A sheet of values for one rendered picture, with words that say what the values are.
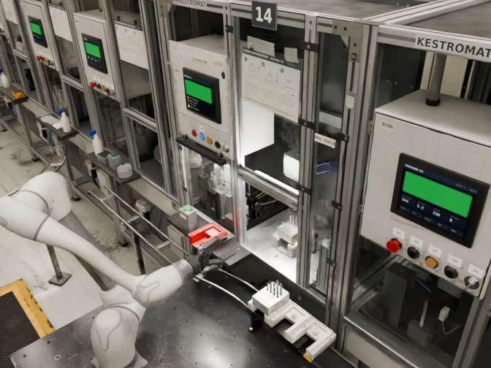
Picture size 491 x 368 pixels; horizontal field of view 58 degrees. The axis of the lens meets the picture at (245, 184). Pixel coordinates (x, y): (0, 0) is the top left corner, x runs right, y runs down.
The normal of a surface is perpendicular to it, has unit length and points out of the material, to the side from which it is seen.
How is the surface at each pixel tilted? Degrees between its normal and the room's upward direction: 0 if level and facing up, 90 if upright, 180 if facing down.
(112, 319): 6
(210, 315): 0
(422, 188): 90
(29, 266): 0
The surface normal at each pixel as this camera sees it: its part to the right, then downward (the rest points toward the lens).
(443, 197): -0.75, 0.36
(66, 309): -0.03, -0.86
